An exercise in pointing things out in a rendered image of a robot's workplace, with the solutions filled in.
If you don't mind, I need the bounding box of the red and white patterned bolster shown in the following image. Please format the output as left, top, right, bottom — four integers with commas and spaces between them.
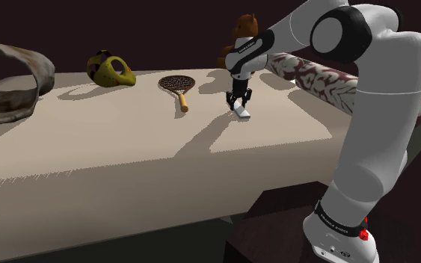
264, 52, 421, 127

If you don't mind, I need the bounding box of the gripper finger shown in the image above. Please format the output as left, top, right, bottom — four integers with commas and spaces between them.
226, 91, 238, 111
241, 89, 253, 109

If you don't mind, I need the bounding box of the grey-brown hollow sculpture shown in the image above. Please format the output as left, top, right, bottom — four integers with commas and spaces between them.
0, 39, 56, 128

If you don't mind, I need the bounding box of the white flat bar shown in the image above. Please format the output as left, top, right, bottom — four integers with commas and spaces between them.
233, 100, 252, 120

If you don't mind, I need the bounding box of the yellow mask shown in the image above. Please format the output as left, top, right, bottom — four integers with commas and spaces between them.
86, 49, 138, 89

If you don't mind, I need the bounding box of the brown racket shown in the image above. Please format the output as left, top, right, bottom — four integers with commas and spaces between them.
158, 75, 197, 114

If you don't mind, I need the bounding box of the brown teddy bear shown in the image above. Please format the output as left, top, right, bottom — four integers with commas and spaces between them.
217, 13, 259, 70

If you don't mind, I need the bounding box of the dark robot stand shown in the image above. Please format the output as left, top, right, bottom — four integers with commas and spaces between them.
223, 180, 421, 263

